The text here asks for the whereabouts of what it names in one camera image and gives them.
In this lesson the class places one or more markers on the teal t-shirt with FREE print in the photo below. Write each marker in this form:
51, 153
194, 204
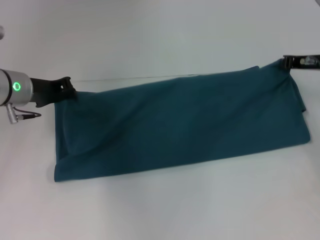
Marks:
180, 120

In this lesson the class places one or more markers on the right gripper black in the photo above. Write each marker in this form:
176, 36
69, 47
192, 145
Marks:
306, 61

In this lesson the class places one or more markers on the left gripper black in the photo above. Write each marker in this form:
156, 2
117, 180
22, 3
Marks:
47, 91

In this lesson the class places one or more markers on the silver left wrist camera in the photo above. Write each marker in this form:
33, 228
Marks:
1, 32

